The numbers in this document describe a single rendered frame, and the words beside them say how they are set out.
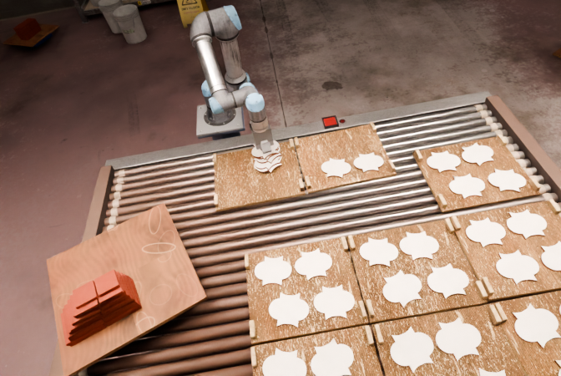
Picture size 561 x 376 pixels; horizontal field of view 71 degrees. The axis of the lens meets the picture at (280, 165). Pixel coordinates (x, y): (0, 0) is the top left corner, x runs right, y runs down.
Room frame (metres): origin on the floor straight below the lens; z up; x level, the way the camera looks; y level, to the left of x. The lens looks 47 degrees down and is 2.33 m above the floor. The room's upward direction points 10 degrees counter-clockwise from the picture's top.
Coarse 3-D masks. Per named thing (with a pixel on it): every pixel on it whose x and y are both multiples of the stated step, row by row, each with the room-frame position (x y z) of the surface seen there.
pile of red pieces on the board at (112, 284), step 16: (112, 272) 0.72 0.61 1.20; (80, 288) 0.68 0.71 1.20; (96, 288) 0.67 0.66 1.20; (112, 288) 0.66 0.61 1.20; (128, 288) 0.69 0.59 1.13; (80, 304) 0.62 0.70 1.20; (96, 304) 0.62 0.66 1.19; (112, 304) 0.63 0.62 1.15; (128, 304) 0.65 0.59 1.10; (64, 320) 0.63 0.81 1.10; (80, 320) 0.59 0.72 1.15; (96, 320) 0.61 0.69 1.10; (112, 320) 0.62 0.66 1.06; (64, 336) 0.59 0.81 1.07; (80, 336) 0.58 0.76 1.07
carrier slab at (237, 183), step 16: (288, 144) 1.44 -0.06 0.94; (224, 160) 1.40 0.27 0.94; (240, 160) 1.38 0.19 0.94; (288, 160) 1.32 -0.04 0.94; (224, 176) 1.30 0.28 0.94; (240, 176) 1.28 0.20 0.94; (256, 176) 1.26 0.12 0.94; (272, 176) 1.24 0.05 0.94; (288, 176) 1.22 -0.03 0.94; (224, 192) 1.20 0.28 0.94; (240, 192) 1.18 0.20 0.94; (256, 192) 1.16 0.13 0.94; (272, 192) 1.15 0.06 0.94; (288, 192) 1.13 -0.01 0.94; (304, 192) 1.11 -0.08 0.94; (224, 208) 1.11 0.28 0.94
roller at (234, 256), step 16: (480, 208) 0.88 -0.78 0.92; (496, 208) 0.87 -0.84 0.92; (384, 224) 0.89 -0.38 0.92; (400, 224) 0.87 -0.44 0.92; (416, 224) 0.86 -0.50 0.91; (304, 240) 0.88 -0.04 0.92; (320, 240) 0.87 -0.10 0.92; (208, 256) 0.89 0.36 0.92; (224, 256) 0.88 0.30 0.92; (240, 256) 0.86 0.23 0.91
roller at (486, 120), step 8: (472, 120) 1.38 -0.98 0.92; (480, 120) 1.37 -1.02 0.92; (488, 120) 1.36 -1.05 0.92; (496, 120) 1.36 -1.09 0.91; (432, 128) 1.38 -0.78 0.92; (440, 128) 1.37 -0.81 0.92; (448, 128) 1.36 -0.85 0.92; (456, 128) 1.36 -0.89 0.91; (464, 128) 1.36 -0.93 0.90; (384, 136) 1.39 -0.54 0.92; (392, 136) 1.37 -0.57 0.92; (400, 136) 1.37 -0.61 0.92; (408, 136) 1.36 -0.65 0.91; (416, 136) 1.36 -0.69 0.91; (296, 152) 1.39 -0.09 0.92; (208, 168) 1.39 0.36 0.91; (168, 176) 1.38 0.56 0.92; (176, 176) 1.37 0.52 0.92; (184, 176) 1.37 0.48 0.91; (192, 176) 1.36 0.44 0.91; (200, 176) 1.36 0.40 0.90; (120, 184) 1.39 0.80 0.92; (128, 184) 1.38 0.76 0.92; (136, 184) 1.37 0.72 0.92; (144, 184) 1.37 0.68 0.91; (152, 184) 1.36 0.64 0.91; (160, 184) 1.36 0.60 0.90; (112, 192) 1.36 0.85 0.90
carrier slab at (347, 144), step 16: (352, 128) 1.47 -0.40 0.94; (368, 128) 1.45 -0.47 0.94; (304, 144) 1.42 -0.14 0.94; (320, 144) 1.40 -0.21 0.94; (336, 144) 1.38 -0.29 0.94; (352, 144) 1.36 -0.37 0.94; (368, 144) 1.34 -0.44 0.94; (304, 160) 1.31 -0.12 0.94; (320, 160) 1.29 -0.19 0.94; (352, 160) 1.25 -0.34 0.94; (384, 160) 1.21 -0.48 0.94; (304, 176) 1.21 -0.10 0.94; (320, 176) 1.19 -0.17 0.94; (352, 176) 1.15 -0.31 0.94; (368, 176) 1.14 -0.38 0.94; (384, 176) 1.12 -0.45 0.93
